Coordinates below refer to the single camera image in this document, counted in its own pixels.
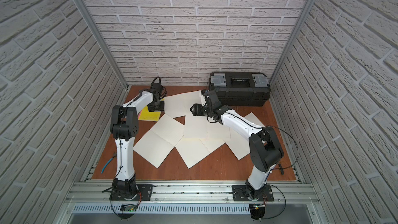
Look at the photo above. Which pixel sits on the black screwdriver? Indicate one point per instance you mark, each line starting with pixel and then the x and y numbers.
pixel 281 169

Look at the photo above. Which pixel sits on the white ventilation grille strip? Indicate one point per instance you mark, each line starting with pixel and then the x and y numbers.
pixel 165 208

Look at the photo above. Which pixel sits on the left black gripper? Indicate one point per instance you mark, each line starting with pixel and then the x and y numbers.
pixel 155 106

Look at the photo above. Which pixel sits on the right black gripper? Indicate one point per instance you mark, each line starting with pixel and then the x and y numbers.
pixel 197 110

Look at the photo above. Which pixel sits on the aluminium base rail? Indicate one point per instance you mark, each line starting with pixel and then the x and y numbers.
pixel 192 191

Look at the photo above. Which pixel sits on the black plastic toolbox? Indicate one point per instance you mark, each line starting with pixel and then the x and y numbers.
pixel 240 88

